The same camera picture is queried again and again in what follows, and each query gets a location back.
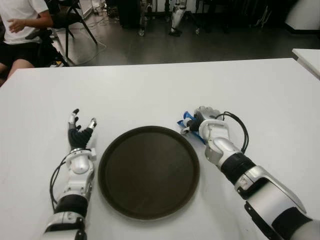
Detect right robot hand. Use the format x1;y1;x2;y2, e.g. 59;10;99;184
181;106;225;136

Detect seated person in white shirt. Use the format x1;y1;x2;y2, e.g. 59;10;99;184
0;0;55;87

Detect black robot gantry frame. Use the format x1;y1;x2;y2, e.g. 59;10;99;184
138;0;201;37

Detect white cabinet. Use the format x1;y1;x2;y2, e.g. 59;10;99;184
76;0;92;20

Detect white slanted panel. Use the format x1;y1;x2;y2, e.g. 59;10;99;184
284;0;320;35

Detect round dark brown tray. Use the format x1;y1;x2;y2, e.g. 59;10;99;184
97;125;201;221

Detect white side table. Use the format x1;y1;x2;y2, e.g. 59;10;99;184
291;48;320;81

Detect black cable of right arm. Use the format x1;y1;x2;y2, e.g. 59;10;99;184
216;111;250;153

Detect folded metal stands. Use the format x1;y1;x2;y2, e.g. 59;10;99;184
249;0;273;28

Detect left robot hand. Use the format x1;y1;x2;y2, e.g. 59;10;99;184
66;108;98;151

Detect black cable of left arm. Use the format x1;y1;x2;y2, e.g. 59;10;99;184
49;156;72;211

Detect black office chair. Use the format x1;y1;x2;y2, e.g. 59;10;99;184
24;28;70;68

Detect black folding chair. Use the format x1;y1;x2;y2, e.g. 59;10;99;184
46;0;98;60

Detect blue Oreo packet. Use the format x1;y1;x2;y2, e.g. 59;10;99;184
176;110;208;146

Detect white cable on floor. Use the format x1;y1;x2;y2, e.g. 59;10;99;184
68;14;118;62

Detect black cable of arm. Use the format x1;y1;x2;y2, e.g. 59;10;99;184
49;156;72;211
216;111;250;153

